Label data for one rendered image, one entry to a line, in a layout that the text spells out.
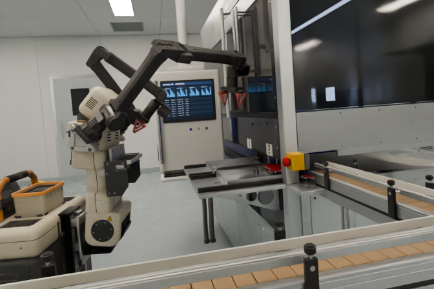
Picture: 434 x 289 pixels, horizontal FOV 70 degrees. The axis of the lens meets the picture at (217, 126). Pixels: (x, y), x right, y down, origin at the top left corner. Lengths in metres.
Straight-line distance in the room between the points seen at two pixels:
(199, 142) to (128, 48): 4.90
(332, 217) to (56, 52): 6.43
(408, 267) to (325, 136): 0.90
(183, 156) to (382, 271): 1.85
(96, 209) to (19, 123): 5.89
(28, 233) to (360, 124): 1.52
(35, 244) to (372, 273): 1.26
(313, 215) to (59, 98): 6.17
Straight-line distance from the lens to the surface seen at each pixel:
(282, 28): 1.48
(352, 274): 0.67
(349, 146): 1.60
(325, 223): 1.62
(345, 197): 1.29
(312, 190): 1.38
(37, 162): 7.31
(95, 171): 1.58
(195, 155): 2.37
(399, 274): 0.73
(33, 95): 7.28
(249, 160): 2.09
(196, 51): 1.36
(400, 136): 1.77
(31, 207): 1.69
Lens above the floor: 1.24
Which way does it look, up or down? 3 degrees down
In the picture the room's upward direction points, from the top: 4 degrees counter-clockwise
